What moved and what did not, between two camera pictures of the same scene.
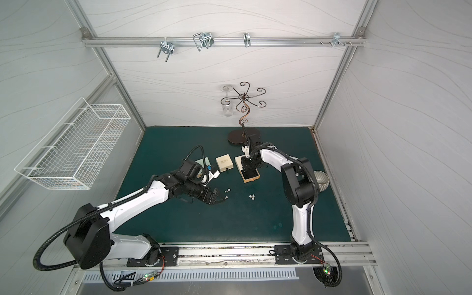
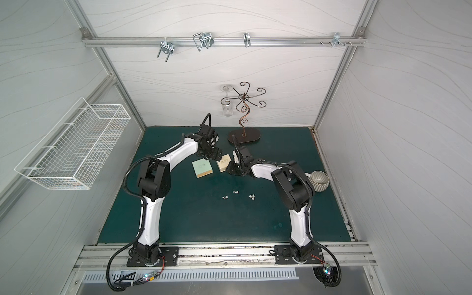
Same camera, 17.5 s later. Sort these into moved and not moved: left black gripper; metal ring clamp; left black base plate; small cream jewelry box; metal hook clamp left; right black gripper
Moved: right black gripper; left black gripper
Not moved: metal hook clamp left; small cream jewelry box; metal ring clamp; left black base plate
